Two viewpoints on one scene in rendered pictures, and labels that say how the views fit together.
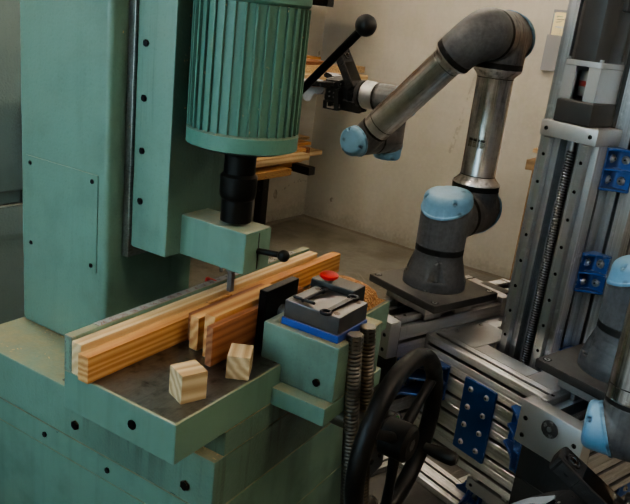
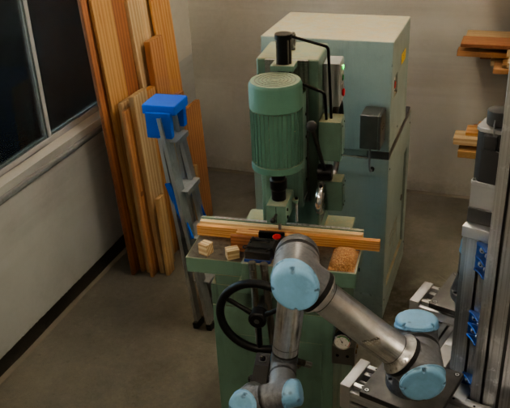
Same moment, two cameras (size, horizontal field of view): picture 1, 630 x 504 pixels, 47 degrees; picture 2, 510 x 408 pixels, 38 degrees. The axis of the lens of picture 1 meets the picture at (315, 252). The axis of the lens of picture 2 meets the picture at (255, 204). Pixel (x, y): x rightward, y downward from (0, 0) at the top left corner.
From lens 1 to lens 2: 227 cm
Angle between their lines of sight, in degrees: 69
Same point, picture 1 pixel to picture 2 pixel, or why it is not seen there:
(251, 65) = (254, 135)
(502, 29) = not seen: hidden behind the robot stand
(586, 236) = (478, 299)
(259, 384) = (233, 265)
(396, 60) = not seen: outside the picture
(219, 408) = (208, 262)
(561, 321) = (459, 350)
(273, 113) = (262, 157)
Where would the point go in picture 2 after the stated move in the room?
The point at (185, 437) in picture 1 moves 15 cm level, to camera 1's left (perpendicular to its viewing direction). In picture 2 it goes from (191, 264) to (182, 243)
